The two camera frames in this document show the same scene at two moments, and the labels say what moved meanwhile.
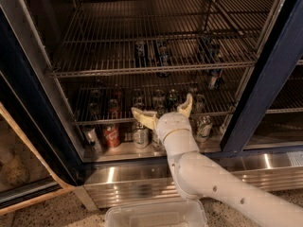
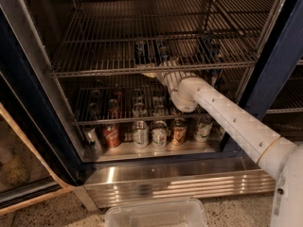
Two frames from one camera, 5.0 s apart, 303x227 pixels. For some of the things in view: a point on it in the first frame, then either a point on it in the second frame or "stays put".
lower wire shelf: (98, 100) stays put
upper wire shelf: (119, 35) stays put
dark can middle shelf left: (141, 54) stays put
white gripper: (172, 122) to (164, 70)
